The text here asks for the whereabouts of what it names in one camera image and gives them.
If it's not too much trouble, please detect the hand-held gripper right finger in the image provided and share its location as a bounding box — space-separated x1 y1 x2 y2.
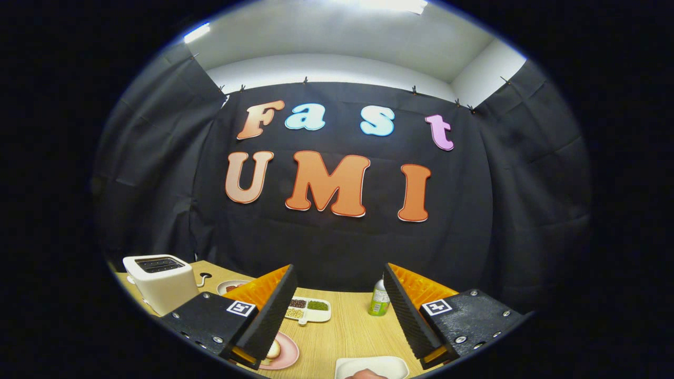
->
383 262 532 370

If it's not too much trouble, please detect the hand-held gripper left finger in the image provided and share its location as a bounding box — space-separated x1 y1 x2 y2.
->
158 263 299 371

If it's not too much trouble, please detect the silver bottle green label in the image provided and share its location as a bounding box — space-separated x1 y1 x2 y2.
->
368 279 391 316

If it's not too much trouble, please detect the pink round plate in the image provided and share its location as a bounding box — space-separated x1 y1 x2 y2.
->
258 332 300 371

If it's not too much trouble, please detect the white divided bean dish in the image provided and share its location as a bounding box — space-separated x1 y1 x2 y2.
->
284 296 332 326

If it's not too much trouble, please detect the white round meat plate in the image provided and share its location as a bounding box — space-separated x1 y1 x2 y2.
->
216 280 253 296

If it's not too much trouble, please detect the white oval plate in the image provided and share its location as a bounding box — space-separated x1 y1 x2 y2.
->
334 356 410 379

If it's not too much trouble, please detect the black backdrop cloth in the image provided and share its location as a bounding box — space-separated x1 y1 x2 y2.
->
90 42 593 311

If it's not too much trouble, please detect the white toaster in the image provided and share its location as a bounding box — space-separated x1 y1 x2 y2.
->
122 254 200 317

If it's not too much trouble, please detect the ceiling light panel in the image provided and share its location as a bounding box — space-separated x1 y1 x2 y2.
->
337 0 428 15
183 22 211 44

